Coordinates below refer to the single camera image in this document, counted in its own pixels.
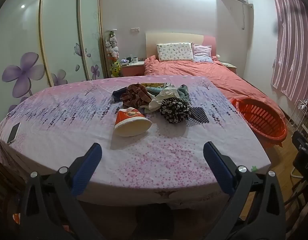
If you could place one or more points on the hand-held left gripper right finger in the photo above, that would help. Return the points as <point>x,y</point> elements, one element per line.
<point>218,172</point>

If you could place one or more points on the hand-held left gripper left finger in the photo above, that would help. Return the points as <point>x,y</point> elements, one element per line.
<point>86,172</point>

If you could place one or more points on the orange plastic laundry basket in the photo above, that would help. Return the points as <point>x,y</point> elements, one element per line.
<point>258,120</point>

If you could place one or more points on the grey green cloth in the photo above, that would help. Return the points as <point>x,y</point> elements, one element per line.
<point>184,92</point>

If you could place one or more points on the floral pink tablecloth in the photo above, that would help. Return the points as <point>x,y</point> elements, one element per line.
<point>169,155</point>

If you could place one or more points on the black dotted cloth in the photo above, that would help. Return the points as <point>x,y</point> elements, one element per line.
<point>198,115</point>

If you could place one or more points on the red and white slipper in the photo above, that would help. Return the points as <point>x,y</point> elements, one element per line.
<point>130,122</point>

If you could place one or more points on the black floral cloth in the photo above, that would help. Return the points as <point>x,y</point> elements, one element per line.
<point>174,110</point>

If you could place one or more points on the white smartphone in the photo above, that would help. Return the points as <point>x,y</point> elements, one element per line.
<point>13,132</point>

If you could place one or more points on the brown plaid cloth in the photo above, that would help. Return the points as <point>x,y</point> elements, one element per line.
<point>135,95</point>

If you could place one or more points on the coral duvet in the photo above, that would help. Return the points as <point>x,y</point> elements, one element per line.
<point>193,72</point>

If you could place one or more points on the green yellow plush toy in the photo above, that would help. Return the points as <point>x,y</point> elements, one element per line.
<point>115,68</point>

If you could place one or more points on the wooden nightstand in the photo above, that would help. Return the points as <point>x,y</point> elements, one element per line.
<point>228,65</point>

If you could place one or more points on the pink striped curtain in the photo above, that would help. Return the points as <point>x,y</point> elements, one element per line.
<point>293,42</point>

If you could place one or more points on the pink white nightstand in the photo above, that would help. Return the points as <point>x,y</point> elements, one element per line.
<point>132,68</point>

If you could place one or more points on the pink striped pillow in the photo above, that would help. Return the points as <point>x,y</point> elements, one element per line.
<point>202,53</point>

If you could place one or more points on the dark mug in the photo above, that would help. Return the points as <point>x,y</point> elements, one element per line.
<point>129,60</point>

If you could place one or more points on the white mug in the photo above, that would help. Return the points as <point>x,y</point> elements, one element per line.
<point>135,59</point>

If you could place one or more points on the white floral pillow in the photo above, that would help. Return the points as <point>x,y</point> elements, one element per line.
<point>175,52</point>

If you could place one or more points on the stack of plush toys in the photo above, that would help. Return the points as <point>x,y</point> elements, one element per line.
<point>112,46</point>

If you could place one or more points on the cream and pink headboard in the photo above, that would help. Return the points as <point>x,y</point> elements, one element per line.
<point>174,37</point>

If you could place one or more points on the flower print sliding wardrobe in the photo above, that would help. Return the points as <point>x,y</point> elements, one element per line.
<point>56,30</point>

